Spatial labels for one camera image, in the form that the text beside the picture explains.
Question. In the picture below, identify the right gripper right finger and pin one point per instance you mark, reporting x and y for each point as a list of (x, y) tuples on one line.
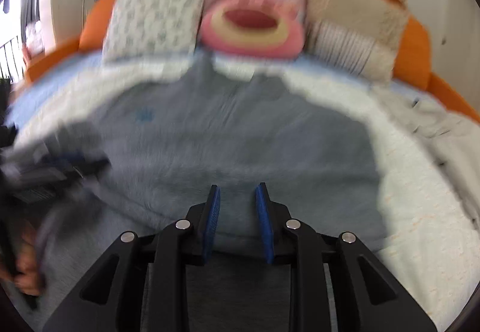
[(336, 283)]

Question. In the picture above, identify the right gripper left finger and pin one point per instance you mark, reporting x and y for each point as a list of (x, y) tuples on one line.
[(139, 283)]

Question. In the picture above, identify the grey zip sweatshirt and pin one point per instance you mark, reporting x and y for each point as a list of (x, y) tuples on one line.
[(167, 143)]

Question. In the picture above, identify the person's left hand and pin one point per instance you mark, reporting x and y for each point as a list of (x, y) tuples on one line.
[(30, 280)]

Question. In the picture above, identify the white daisy embroidered cloth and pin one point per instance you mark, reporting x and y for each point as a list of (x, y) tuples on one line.
[(432, 245)]

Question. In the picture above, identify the blue quilted bed sheet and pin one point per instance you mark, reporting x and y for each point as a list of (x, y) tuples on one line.
[(31, 100)]

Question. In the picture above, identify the balcony railing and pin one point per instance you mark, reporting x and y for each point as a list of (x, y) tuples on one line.
[(12, 65)]

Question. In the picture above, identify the beige hoodie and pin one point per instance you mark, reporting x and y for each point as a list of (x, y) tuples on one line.
[(452, 139)]

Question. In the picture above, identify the white blue floral pillow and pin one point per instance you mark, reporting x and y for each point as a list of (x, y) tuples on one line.
[(152, 27)]

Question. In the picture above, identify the pink bear face cushion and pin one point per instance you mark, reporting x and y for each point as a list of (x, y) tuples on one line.
[(256, 28)]

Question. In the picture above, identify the beige patchwork pillow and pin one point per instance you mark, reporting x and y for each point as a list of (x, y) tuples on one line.
[(360, 37)]

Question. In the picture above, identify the orange sofa bed frame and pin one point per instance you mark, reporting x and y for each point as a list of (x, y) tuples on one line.
[(412, 65)]

